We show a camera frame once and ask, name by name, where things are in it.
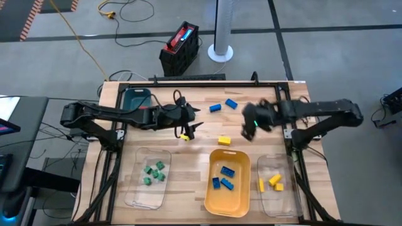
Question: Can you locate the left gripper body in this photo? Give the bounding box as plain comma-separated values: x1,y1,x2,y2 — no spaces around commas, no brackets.
156,102,196,129

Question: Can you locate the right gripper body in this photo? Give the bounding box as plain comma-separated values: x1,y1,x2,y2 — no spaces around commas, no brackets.
241,99,281,132

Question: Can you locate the yellow toy cylinder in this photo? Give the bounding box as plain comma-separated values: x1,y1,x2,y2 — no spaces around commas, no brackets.
268,173,283,186

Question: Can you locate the long black slotted bar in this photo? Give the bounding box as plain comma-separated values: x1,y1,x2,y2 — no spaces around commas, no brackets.
148,73,227,82

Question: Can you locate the teal plastic bin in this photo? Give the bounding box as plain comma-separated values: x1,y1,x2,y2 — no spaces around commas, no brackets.
121,87,153,110

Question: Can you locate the black plastic crate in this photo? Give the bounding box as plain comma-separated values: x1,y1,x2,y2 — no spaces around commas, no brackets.
158,24,201,77

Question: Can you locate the yellow plastic bin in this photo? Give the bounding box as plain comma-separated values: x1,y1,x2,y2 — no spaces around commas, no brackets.
204,148,251,218

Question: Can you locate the red black power station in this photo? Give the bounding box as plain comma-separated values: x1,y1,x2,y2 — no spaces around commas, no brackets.
163,21,195,54

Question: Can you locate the clear plastic bin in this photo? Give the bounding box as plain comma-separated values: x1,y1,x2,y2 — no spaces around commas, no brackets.
256,154,304,218
124,147,173,210

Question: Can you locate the white tower fan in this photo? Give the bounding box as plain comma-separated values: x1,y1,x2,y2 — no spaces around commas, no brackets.
207,0,235,63

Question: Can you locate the black low platform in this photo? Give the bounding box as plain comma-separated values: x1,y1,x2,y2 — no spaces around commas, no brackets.
26,156,86,192

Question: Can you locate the black equipment box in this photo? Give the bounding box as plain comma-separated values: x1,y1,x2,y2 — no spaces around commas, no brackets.
381,87,402,116

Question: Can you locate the black desk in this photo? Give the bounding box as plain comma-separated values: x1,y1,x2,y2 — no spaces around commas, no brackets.
0,95,50,193

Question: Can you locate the small dark striped-edge floor mat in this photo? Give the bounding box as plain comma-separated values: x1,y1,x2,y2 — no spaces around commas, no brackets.
40,0,80,14

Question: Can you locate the white sheet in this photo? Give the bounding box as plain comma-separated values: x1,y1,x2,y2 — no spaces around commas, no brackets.
0,95,21,122

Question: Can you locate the small lit monitor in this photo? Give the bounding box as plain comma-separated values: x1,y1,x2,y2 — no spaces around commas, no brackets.
0,117,22,136

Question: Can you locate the dark tablet screen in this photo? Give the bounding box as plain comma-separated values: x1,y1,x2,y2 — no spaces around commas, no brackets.
0,153,14,189

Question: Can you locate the large dark striped-edge floor mat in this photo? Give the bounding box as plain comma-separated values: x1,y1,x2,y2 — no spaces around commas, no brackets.
0,0,45,42

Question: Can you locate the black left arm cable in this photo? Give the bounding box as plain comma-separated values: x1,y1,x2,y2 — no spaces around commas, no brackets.
171,89,187,108

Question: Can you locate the black aluminium table frame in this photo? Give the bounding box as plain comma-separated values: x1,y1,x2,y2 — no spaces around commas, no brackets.
72,80,340,226

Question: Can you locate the black and white cable bundle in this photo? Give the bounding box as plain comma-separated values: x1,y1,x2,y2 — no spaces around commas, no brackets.
96,69,149,97

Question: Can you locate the black floor cable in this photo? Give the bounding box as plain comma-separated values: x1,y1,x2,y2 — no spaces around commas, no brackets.
112,0,168,48

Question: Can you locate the yellow cable with plug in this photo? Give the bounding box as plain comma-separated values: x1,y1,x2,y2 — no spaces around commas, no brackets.
97,0,117,19

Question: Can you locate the yellow extension cord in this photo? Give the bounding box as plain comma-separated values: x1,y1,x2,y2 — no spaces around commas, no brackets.
48,0,110,82

